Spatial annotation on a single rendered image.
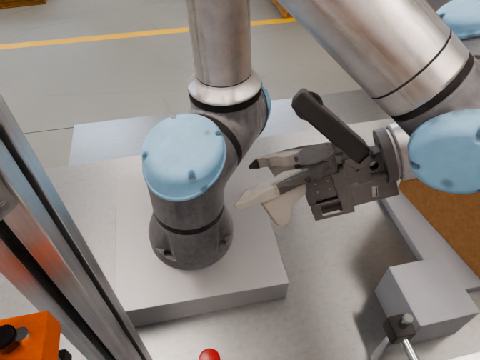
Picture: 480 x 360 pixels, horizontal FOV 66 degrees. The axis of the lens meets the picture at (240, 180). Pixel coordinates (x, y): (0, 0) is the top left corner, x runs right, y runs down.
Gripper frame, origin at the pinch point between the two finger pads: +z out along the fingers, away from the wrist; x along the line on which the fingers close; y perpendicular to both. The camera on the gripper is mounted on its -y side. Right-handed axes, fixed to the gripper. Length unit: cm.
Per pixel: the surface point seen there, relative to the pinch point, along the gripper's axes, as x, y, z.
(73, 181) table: 25, -2, 44
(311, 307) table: 6.0, 28.3, -2.7
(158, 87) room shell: 202, -15, 85
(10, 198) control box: -30.4, -12.5, 5.1
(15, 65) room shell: 211, -64, 186
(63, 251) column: -26.1, -6.8, 7.7
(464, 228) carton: 16.1, 25.4, -31.9
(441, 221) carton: 20.7, 25.9, -29.4
